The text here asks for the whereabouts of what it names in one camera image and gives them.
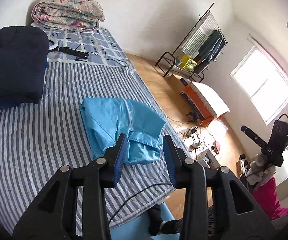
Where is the blue striped work coat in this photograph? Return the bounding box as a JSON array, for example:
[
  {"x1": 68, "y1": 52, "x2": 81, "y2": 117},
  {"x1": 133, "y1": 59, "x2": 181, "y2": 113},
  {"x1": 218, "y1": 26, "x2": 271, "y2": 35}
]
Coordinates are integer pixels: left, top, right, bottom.
[{"x1": 80, "y1": 98, "x2": 165, "y2": 165}]

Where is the pink sleeve forearm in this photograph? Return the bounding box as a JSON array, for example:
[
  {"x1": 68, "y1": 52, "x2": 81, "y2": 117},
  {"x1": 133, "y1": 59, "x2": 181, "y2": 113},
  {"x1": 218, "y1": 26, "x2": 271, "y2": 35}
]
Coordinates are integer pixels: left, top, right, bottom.
[{"x1": 252, "y1": 177, "x2": 288, "y2": 220}]

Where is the black clothes rack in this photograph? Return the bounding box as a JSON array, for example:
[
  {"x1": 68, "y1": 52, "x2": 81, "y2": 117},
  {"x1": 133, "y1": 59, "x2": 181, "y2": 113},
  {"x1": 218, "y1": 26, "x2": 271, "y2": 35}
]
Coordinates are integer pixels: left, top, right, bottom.
[{"x1": 155, "y1": 4, "x2": 228, "y2": 81}]

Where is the right hand grey glove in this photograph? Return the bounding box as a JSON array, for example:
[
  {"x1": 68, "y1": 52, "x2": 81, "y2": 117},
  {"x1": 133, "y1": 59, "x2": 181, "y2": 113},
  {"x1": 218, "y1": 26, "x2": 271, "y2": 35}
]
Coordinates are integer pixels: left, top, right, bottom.
[{"x1": 246, "y1": 153, "x2": 276, "y2": 186}]

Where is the white power strip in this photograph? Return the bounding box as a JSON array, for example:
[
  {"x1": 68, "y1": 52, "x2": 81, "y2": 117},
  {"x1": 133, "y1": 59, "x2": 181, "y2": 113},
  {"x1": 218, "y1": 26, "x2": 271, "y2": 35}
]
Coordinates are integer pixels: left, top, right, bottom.
[{"x1": 184, "y1": 126, "x2": 198, "y2": 138}]

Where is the window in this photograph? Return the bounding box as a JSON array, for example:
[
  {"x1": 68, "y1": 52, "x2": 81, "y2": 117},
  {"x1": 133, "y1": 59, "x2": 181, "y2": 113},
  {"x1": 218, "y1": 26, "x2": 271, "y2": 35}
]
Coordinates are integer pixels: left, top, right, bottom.
[{"x1": 230, "y1": 46, "x2": 288, "y2": 125}]

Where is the orange white floor cushion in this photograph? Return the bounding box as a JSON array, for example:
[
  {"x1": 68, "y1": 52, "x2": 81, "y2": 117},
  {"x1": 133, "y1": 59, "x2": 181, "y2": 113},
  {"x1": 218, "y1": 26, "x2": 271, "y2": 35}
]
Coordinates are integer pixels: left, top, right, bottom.
[{"x1": 181, "y1": 81, "x2": 229, "y2": 127}]

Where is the striped blue white quilt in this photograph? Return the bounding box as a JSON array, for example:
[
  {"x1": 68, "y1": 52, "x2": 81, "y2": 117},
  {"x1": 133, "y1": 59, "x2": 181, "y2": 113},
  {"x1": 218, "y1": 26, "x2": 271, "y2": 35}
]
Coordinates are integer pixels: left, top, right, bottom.
[{"x1": 0, "y1": 62, "x2": 164, "y2": 233}]

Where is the yellow box on rack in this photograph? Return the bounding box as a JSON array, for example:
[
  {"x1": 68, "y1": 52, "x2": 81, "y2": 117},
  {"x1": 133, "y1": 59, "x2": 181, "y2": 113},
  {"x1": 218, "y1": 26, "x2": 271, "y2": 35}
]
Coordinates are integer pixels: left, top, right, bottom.
[{"x1": 179, "y1": 55, "x2": 197, "y2": 72}]

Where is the dark green hanging garment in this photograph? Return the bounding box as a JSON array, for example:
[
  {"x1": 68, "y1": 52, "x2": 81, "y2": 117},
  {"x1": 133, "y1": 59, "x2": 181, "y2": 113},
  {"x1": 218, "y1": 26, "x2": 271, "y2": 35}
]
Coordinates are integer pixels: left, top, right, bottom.
[{"x1": 197, "y1": 30, "x2": 224, "y2": 62}]

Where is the checked blue bed sheet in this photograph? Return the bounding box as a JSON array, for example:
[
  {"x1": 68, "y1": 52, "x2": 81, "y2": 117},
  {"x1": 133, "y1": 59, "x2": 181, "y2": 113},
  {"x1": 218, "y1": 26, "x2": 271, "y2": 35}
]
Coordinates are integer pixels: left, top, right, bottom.
[{"x1": 31, "y1": 22, "x2": 133, "y2": 68}]

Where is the striped cloth on rack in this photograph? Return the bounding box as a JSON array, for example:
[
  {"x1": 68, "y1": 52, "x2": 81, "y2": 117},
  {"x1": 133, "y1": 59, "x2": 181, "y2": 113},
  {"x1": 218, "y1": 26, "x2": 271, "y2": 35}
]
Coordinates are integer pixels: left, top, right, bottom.
[{"x1": 180, "y1": 11, "x2": 218, "y2": 57}]

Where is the dark navy folded garment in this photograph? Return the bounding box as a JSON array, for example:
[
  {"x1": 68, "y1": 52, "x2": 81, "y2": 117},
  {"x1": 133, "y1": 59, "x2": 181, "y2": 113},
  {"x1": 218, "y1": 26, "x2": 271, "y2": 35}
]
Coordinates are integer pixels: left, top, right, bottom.
[{"x1": 0, "y1": 26, "x2": 49, "y2": 109}]

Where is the floral folded quilt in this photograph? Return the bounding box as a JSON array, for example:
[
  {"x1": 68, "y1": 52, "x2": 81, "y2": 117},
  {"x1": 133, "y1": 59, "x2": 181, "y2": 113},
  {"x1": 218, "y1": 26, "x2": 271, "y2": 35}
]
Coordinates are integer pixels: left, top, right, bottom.
[{"x1": 31, "y1": 0, "x2": 105, "y2": 32}]

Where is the black cable on bed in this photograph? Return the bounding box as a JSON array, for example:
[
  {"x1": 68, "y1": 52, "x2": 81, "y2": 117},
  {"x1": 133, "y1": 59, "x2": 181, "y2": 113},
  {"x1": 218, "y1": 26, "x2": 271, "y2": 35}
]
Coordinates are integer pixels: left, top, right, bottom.
[{"x1": 70, "y1": 42, "x2": 135, "y2": 68}]

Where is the black ring light stand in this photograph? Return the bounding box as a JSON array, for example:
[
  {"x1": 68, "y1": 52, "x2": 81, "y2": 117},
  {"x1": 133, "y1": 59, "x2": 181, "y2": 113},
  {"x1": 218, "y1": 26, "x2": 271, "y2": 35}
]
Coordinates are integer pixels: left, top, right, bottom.
[{"x1": 47, "y1": 37, "x2": 89, "y2": 62}]

